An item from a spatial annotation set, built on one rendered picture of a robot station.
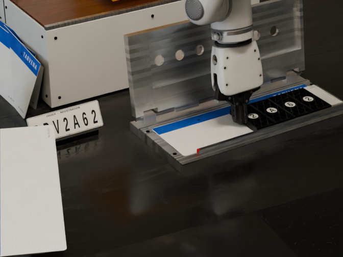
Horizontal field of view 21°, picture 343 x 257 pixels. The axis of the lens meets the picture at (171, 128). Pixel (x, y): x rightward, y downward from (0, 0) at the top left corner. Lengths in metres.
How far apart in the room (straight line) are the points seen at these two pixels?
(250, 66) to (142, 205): 0.38
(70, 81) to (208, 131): 0.33
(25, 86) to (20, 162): 0.40
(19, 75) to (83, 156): 0.29
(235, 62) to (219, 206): 0.31
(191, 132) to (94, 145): 0.20
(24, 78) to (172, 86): 0.33
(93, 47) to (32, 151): 0.41
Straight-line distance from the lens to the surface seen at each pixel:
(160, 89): 1.92
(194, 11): 1.77
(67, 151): 1.88
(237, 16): 1.82
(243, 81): 1.87
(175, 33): 1.92
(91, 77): 2.05
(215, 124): 1.93
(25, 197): 1.56
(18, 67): 2.07
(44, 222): 1.50
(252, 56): 1.88
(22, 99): 2.03
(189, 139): 1.87
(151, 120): 1.94
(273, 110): 1.97
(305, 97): 2.03
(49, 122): 1.90
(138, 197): 1.73
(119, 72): 2.08
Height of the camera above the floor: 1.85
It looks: 29 degrees down
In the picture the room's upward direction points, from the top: straight up
